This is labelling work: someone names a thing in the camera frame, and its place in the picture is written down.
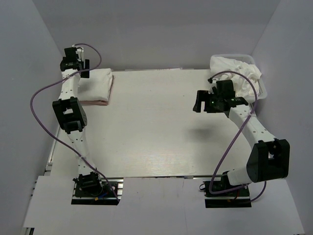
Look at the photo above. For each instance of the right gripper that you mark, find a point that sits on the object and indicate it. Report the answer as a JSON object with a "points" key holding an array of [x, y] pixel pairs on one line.
{"points": [[204, 95]]}

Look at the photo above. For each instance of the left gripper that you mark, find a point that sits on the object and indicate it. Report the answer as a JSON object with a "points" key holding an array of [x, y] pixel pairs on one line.
{"points": [[87, 64]]}

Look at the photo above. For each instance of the white t shirt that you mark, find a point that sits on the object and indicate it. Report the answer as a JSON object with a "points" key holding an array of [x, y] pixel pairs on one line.
{"points": [[98, 73]]}

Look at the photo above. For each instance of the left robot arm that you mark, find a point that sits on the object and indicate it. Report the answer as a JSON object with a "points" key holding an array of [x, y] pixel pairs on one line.
{"points": [[73, 119]]}

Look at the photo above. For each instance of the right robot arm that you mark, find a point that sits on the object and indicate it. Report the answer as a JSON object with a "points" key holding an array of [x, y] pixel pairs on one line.
{"points": [[270, 156]]}

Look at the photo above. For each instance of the crumpled white shirts in basket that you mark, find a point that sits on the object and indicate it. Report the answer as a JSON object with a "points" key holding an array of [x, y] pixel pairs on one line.
{"points": [[241, 86]]}

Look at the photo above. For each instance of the folded pink t shirt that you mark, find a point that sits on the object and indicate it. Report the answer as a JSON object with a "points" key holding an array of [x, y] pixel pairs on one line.
{"points": [[95, 91]]}

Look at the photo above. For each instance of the white plastic basket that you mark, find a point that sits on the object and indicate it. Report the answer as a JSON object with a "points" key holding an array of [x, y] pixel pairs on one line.
{"points": [[248, 59]]}

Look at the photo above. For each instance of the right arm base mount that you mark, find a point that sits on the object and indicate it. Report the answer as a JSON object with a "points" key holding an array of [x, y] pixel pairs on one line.
{"points": [[235, 199]]}

